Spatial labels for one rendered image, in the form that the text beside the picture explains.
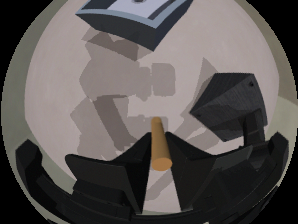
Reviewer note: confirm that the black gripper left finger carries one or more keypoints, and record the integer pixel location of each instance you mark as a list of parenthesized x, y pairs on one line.
[(128, 172)]

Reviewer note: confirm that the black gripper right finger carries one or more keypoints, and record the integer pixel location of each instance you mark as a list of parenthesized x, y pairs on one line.
[(193, 169)]

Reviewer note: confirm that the tan wooden peg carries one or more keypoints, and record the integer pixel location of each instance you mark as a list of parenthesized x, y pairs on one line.
[(161, 159)]

